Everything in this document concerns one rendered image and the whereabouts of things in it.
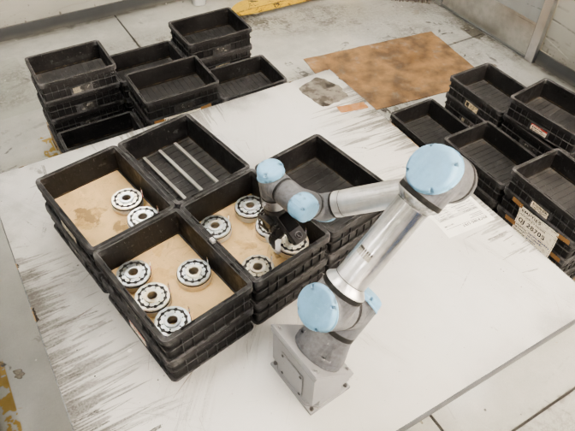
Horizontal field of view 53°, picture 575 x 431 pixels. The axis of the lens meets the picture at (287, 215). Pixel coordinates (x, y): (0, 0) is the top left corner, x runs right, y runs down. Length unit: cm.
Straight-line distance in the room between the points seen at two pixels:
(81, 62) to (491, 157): 225
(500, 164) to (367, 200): 159
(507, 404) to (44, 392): 191
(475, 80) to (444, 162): 231
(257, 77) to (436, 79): 141
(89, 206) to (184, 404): 76
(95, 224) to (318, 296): 90
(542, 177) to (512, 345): 113
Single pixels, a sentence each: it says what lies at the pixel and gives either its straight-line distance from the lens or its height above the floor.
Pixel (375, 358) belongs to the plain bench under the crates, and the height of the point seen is 70.
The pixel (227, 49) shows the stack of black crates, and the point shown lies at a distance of 345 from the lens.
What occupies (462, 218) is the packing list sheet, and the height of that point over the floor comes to 70.
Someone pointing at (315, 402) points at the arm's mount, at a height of 75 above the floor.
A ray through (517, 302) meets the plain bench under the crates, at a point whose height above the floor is 70.
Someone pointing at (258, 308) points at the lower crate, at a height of 80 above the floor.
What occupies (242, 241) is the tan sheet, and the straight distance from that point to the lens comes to 187.
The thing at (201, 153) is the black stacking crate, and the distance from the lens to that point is 220.
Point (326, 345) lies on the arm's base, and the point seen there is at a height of 92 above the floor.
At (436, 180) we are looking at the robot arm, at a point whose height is 140.
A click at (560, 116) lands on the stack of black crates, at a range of 327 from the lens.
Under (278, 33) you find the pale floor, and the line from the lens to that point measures 464.
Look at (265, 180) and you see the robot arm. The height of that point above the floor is 120.
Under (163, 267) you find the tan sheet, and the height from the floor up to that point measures 83.
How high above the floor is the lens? 223
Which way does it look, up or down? 46 degrees down
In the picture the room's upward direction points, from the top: 2 degrees clockwise
